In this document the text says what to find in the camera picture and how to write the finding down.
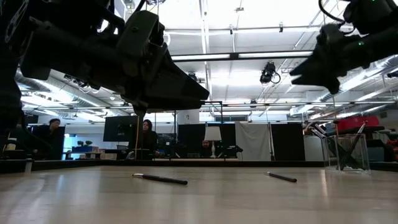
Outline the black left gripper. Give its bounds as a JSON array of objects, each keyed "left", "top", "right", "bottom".
[{"left": 102, "top": 11, "right": 210, "bottom": 113}]

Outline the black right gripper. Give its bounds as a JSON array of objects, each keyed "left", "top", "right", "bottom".
[{"left": 289, "top": 23, "right": 374, "bottom": 94}]

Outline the black fluffy-head makeup brush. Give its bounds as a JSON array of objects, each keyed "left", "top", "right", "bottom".
[{"left": 313, "top": 123, "right": 361, "bottom": 170}]

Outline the thin black brush silver ferrule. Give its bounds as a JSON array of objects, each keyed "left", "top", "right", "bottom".
[
  {"left": 340, "top": 121, "right": 368, "bottom": 171},
  {"left": 264, "top": 171, "right": 298, "bottom": 183},
  {"left": 132, "top": 172, "right": 188, "bottom": 186},
  {"left": 309, "top": 126, "right": 358, "bottom": 170}
]

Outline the clear acrylic organizer box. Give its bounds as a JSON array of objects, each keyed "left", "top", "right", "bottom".
[{"left": 323, "top": 133, "right": 371, "bottom": 174}]

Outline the person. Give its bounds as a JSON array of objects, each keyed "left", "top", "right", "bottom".
[
  {"left": 32, "top": 118, "right": 63, "bottom": 160},
  {"left": 136, "top": 119, "right": 160, "bottom": 159},
  {"left": 200, "top": 139, "right": 214, "bottom": 158}
]

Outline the small white shade table lamp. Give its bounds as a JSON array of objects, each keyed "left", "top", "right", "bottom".
[{"left": 204, "top": 126, "right": 223, "bottom": 159}]

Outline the black monitor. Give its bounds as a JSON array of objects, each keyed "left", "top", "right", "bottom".
[{"left": 103, "top": 115, "right": 140, "bottom": 142}]

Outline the black overhead light bar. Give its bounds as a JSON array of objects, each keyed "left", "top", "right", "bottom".
[{"left": 170, "top": 51, "right": 313, "bottom": 62}]

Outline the black partition panel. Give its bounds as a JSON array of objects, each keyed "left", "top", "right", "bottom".
[{"left": 271, "top": 123, "right": 306, "bottom": 162}]

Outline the red storage bins shelf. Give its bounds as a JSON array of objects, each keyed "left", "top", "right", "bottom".
[{"left": 337, "top": 115, "right": 381, "bottom": 131}]

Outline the white curtain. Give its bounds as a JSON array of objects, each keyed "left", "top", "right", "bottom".
[{"left": 234, "top": 121, "right": 272, "bottom": 162}]

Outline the blue storage box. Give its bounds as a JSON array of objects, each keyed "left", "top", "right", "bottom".
[{"left": 71, "top": 145, "right": 100, "bottom": 153}]

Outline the black ceiling-mounted camera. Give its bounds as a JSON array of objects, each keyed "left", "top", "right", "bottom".
[{"left": 260, "top": 61, "right": 280, "bottom": 84}]

